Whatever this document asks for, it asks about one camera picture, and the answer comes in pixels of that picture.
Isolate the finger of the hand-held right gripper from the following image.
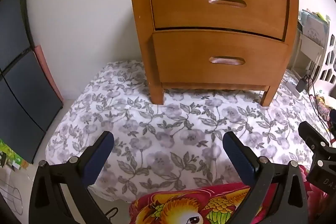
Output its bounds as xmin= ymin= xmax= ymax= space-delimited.
xmin=298 ymin=121 xmax=336 ymax=164

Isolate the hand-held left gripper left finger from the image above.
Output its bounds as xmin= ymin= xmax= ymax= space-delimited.
xmin=29 ymin=131 xmax=114 ymax=224

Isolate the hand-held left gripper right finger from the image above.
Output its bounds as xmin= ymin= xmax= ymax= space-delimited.
xmin=223 ymin=131 xmax=309 ymax=224

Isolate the white power strip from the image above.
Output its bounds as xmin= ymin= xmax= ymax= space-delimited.
xmin=285 ymin=81 xmax=301 ymax=97

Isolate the black charger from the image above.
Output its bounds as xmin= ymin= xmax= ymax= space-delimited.
xmin=296 ymin=76 xmax=311 ymax=93

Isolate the grey floral quilt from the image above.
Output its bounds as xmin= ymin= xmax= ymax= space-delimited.
xmin=45 ymin=60 xmax=336 ymax=203

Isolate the red printed blanket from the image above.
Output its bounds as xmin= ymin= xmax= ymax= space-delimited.
xmin=129 ymin=165 xmax=331 ymax=224

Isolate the green carton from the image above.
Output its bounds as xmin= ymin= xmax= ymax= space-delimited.
xmin=0 ymin=139 xmax=29 ymax=169

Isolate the white shelf unit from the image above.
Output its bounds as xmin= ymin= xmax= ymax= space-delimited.
xmin=286 ymin=10 xmax=330 ymax=75

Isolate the pink foam mat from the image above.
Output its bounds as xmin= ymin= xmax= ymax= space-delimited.
xmin=34 ymin=45 xmax=64 ymax=104

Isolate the wooden nightstand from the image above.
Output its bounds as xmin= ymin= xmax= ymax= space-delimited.
xmin=121 ymin=0 xmax=303 ymax=106

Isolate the black cable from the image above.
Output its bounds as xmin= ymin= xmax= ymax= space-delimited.
xmin=306 ymin=76 xmax=332 ymax=140

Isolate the black wire stand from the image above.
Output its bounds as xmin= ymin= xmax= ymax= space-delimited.
xmin=0 ymin=179 xmax=24 ymax=214

